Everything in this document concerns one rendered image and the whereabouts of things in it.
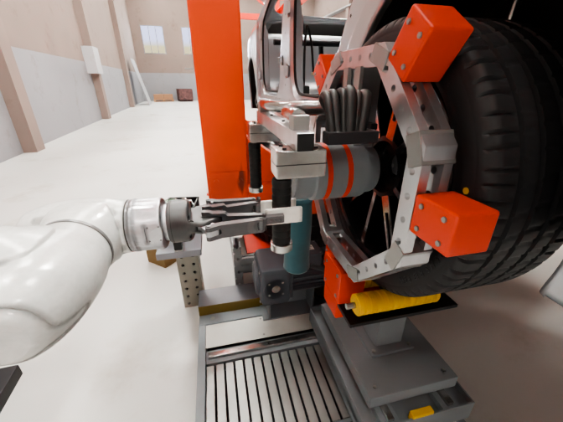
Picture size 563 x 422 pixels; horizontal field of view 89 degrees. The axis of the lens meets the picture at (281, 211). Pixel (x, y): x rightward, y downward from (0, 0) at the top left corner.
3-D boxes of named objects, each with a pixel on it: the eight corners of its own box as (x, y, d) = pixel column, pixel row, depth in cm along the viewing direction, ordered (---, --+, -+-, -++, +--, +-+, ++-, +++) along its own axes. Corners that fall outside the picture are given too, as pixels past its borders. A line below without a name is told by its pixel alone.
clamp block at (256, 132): (281, 141, 81) (281, 121, 78) (250, 142, 79) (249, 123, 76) (277, 138, 85) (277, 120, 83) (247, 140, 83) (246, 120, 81)
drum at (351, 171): (378, 203, 70) (387, 146, 65) (295, 211, 66) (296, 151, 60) (353, 185, 83) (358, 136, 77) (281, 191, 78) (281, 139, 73)
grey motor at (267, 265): (352, 319, 128) (360, 253, 114) (259, 337, 119) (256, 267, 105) (336, 293, 144) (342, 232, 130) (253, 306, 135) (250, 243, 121)
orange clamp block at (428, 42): (440, 83, 49) (477, 28, 42) (400, 83, 48) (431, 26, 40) (422, 59, 53) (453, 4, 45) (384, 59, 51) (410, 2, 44)
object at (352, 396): (467, 419, 90) (476, 399, 86) (363, 450, 82) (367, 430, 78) (381, 308, 134) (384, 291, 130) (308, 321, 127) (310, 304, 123)
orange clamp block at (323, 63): (351, 77, 80) (343, 54, 83) (324, 77, 78) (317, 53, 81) (342, 95, 86) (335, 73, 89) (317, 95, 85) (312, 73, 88)
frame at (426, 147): (414, 326, 61) (492, 26, 38) (386, 331, 59) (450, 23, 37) (322, 218, 109) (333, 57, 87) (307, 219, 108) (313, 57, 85)
